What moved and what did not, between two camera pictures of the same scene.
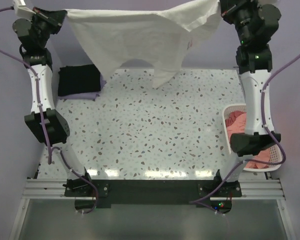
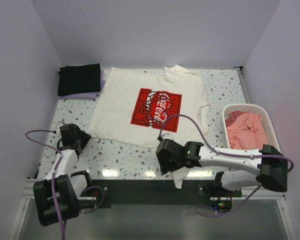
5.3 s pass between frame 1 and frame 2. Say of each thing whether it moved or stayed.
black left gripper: moved
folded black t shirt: stayed
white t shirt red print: moved
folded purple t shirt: stayed
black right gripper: moved
